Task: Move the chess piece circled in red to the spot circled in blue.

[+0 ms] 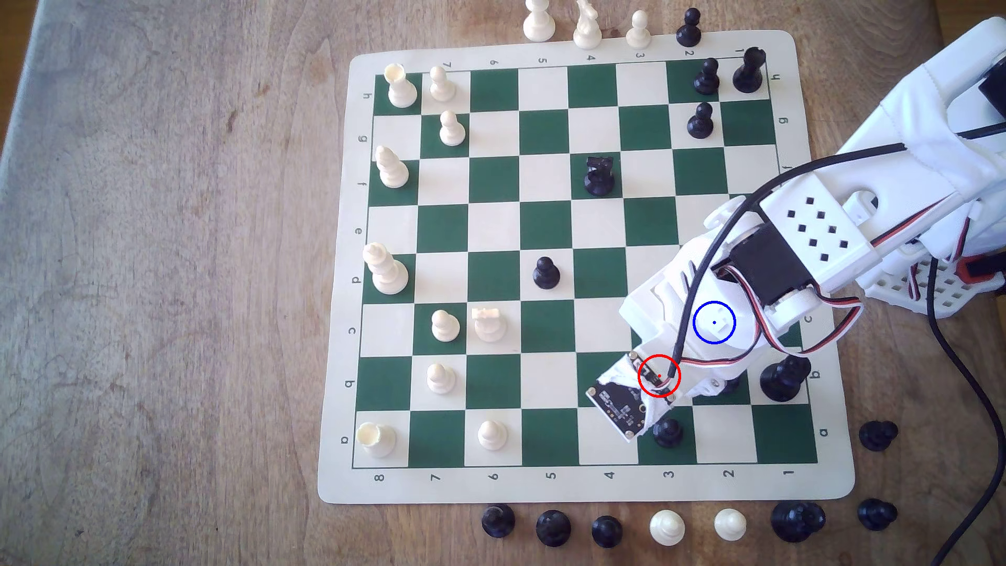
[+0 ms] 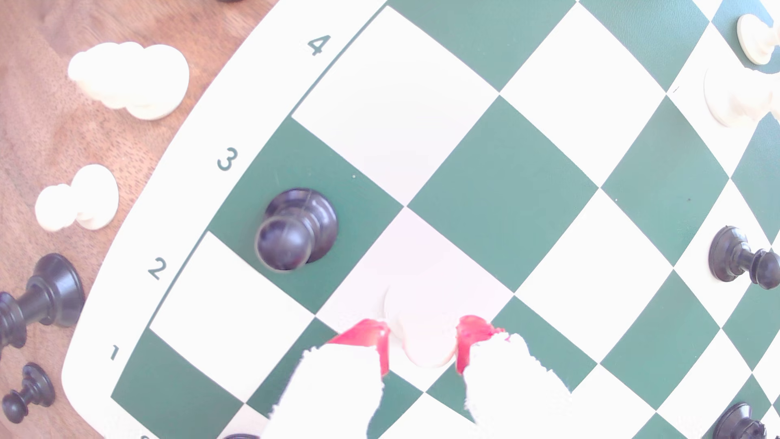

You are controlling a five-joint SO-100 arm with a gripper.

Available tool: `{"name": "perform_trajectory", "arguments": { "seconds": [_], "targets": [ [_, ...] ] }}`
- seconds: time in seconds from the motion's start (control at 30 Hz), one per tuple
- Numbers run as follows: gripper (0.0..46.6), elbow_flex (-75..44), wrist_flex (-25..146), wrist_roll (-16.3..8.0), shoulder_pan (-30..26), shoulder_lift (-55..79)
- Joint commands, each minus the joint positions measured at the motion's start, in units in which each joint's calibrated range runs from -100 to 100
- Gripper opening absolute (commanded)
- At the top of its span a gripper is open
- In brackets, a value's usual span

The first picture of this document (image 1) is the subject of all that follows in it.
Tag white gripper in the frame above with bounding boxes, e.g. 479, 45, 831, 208
619, 234, 762, 410

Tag black chess knight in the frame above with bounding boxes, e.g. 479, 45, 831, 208
583, 155, 616, 198

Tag white chess knight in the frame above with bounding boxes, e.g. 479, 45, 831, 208
471, 307, 508, 343
572, 0, 604, 50

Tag white chess bishop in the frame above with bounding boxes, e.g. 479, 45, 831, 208
523, 0, 556, 42
375, 145, 410, 190
649, 509, 686, 547

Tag black chess queen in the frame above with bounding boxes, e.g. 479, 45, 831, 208
770, 500, 827, 544

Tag black chess rook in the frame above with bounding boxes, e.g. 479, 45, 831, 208
732, 46, 767, 94

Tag green and white chess mat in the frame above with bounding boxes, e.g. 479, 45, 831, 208
316, 30, 856, 506

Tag white chess rook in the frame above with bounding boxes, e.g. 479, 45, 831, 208
355, 422, 397, 459
384, 63, 420, 110

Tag white queen left edge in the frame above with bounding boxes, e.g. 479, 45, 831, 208
362, 242, 410, 297

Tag red connector clamp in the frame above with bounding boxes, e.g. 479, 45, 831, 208
956, 253, 1006, 286

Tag black camera circuit board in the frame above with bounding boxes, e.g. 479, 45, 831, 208
588, 351, 657, 443

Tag red black white servo wires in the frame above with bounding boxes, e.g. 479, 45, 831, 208
652, 200, 976, 388

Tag black cable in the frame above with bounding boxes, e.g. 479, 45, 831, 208
664, 122, 1006, 566

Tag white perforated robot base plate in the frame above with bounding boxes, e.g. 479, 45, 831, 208
852, 252, 1006, 319

